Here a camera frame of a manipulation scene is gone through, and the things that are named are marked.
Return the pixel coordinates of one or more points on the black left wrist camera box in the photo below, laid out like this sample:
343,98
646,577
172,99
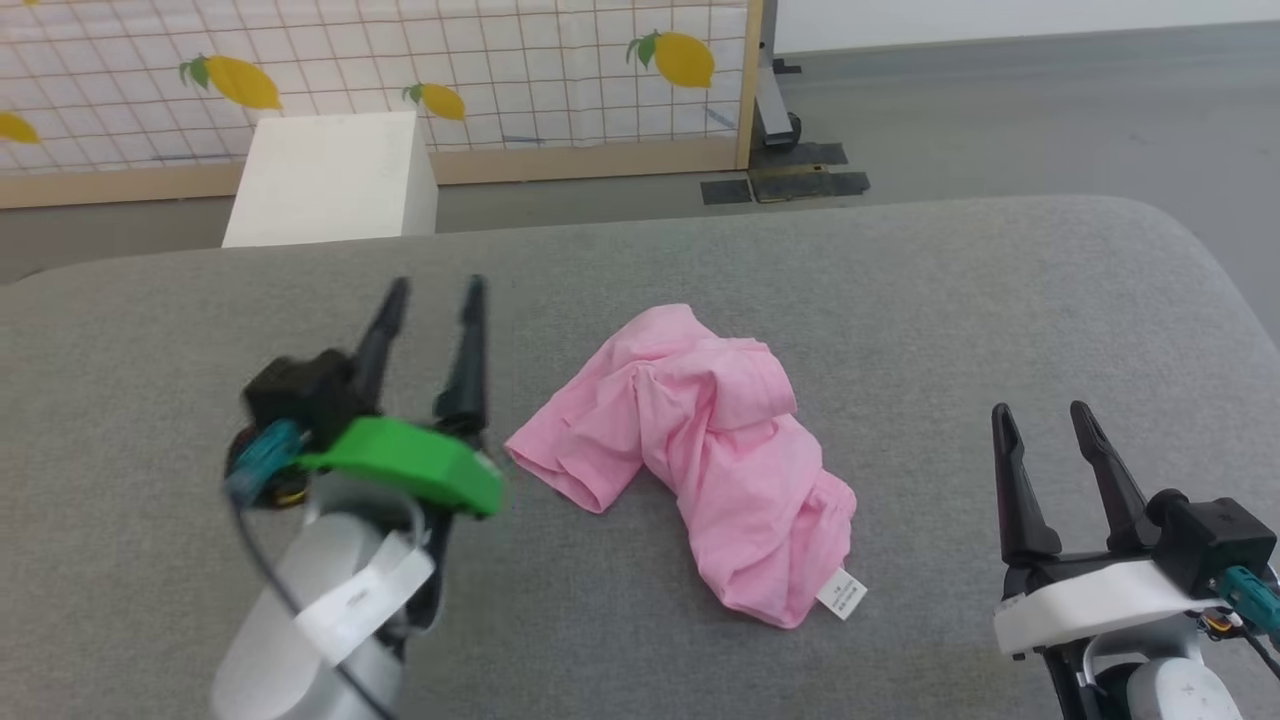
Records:
300,400

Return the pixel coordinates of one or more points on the black floor tape patch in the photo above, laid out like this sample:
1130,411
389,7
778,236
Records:
726,191
810,186
800,155

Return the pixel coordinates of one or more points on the whiteboard on wheeled stand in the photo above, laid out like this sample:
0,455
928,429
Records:
772,100

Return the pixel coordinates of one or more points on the lemon print partition panel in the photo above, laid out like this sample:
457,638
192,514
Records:
350,60

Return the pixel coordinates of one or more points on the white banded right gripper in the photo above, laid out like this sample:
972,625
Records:
1090,595

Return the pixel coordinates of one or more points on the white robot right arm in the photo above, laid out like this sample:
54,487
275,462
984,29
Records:
1160,690

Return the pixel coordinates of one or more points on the pink garment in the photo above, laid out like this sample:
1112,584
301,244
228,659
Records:
720,440

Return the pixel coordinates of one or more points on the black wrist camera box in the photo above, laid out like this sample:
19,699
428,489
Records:
1215,540
300,400

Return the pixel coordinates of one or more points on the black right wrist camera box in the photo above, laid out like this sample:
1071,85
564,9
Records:
1215,540

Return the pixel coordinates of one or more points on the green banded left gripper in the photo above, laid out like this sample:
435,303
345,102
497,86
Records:
410,458

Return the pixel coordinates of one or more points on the grey fabric sofa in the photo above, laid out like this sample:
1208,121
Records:
900,330

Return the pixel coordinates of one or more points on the white box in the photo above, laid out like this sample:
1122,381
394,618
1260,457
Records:
330,180

